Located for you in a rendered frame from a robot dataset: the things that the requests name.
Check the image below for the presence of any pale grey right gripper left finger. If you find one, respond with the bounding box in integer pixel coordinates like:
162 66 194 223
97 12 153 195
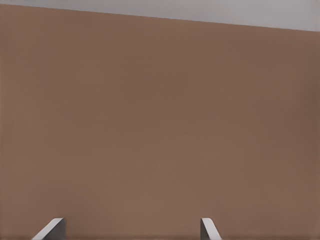
31 217 67 240

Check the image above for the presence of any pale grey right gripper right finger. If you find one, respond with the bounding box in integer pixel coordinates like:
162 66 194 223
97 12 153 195
200 217 223 240

